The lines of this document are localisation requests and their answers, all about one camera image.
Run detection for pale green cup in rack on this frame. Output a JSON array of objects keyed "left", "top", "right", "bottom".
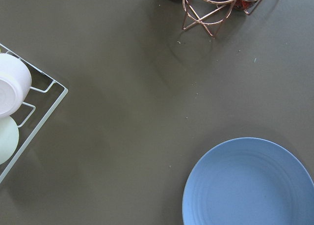
[{"left": 0, "top": 116, "right": 19, "bottom": 164}]

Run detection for copper wire bottle rack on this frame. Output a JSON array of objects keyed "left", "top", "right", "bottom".
[{"left": 182, "top": 0, "right": 263, "bottom": 38}]

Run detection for white wire dish rack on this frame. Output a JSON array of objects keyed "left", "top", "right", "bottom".
[{"left": 0, "top": 44, "right": 68, "bottom": 181}]

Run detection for blue round plate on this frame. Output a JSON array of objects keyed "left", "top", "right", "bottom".
[{"left": 182, "top": 138, "right": 314, "bottom": 225}]

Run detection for white cup in rack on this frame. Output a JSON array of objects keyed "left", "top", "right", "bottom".
[{"left": 0, "top": 53, "right": 32, "bottom": 118}]

